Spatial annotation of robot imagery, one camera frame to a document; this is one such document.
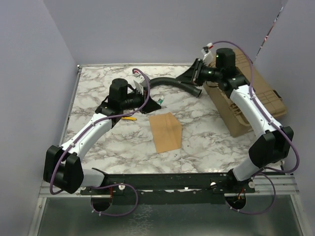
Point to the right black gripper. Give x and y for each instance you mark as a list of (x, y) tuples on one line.
[(192, 73)]

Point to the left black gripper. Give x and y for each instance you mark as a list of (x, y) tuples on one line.
[(150, 106)]

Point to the green white glue stick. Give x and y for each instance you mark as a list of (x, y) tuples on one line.
[(160, 101)]

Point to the brown kraft envelope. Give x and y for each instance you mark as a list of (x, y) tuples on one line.
[(167, 132)]

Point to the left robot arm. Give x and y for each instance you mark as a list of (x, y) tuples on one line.
[(63, 169)]

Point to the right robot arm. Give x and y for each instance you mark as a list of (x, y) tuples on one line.
[(272, 139)]

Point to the yellow utility knife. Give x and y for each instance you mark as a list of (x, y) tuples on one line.
[(129, 118)]

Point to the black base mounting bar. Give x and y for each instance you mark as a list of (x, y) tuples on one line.
[(168, 189)]

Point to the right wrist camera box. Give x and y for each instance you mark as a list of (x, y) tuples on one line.
[(207, 54)]

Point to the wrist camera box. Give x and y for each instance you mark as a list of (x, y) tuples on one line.
[(141, 80), (207, 54)]

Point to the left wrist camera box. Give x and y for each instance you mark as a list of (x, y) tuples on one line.
[(141, 80)]

